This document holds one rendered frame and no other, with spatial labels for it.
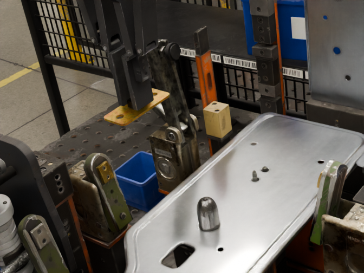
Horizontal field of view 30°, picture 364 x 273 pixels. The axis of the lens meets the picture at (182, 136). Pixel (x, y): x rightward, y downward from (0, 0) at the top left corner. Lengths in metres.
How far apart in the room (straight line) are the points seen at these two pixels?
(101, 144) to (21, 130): 1.72
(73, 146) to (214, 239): 0.95
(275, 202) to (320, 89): 0.31
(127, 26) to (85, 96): 2.98
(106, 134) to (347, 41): 0.89
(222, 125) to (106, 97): 2.51
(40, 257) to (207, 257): 0.23
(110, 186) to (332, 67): 0.46
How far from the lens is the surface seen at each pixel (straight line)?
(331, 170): 0.91
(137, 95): 0.80
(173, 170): 1.18
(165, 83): 1.09
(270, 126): 1.24
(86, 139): 1.91
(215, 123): 1.18
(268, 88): 1.38
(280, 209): 1.04
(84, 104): 3.65
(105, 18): 0.78
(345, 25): 1.21
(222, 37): 1.54
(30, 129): 3.54
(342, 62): 1.24
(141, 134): 1.87
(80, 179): 1.06
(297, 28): 1.36
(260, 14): 1.32
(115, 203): 1.06
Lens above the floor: 1.64
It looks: 31 degrees down
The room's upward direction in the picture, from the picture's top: 10 degrees counter-clockwise
